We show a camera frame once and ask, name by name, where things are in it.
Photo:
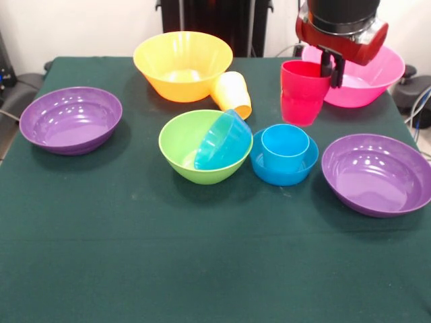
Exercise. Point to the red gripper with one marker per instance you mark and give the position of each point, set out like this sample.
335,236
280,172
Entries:
357,47

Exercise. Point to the pink bowl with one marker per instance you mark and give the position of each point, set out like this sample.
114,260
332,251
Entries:
370,87

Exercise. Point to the red cup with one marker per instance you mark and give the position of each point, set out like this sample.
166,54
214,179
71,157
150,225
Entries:
299,104

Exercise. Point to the blue cup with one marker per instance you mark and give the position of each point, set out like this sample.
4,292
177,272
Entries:
284,158

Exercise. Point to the orange cup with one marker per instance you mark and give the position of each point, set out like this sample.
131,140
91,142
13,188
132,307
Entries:
232,94

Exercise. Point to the blue bowl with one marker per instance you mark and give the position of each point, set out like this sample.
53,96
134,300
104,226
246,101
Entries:
225,148
283,178

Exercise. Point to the orange bowl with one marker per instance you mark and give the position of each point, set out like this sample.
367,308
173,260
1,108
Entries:
182,91

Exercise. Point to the green bowl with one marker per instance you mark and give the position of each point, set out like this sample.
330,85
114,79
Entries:
178,141

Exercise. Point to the black computer tower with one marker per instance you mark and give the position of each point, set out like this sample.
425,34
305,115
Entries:
6,67

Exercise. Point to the black knobbed device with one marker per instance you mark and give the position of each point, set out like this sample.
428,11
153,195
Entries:
421,91

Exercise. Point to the purple bowl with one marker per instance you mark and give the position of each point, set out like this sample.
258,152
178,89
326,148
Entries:
67,128
373,181

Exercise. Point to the dark green tablecloth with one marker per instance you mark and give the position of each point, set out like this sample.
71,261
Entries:
134,269

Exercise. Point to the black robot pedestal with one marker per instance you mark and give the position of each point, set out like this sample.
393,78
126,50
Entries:
219,20

